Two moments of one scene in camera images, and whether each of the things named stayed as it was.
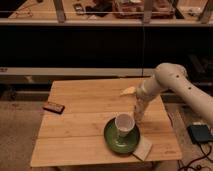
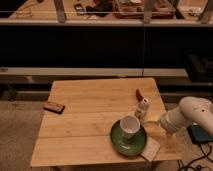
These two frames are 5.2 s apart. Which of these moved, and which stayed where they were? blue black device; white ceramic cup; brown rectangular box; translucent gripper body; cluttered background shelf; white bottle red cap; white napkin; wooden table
Moved: white ceramic cup; white napkin; translucent gripper body
Stayed: white bottle red cap; brown rectangular box; cluttered background shelf; wooden table; blue black device
